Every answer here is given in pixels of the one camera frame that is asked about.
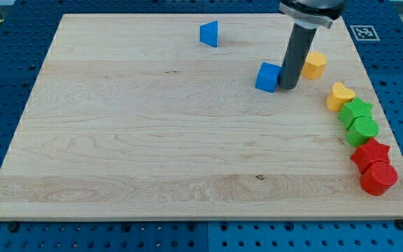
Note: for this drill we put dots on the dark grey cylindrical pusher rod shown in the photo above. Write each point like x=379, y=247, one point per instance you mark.
x=295, y=56

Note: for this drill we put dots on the blue cube block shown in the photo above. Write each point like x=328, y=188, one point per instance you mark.
x=267, y=77

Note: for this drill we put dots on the yellow hexagon block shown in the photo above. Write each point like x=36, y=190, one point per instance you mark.
x=314, y=65

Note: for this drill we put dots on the black white fiducial marker tag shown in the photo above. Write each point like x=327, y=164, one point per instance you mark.
x=364, y=33

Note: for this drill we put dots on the yellow heart block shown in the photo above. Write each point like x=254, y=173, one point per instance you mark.
x=338, y=96

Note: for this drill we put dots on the green star block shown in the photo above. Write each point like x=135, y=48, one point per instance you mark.
x=354, y=109

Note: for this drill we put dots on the blue triangular wedge block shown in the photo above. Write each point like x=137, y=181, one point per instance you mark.
x=208, y=34

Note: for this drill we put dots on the green cylinder block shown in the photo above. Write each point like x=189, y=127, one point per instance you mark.
x=361, y=130

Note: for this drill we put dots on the red star block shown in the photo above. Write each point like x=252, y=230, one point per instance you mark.
x=370, y=152

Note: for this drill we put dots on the red cylinder block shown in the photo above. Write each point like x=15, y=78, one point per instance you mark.
x=378, y=178

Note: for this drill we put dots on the light wooden board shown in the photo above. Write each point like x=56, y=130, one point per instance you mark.
x=132, y=118

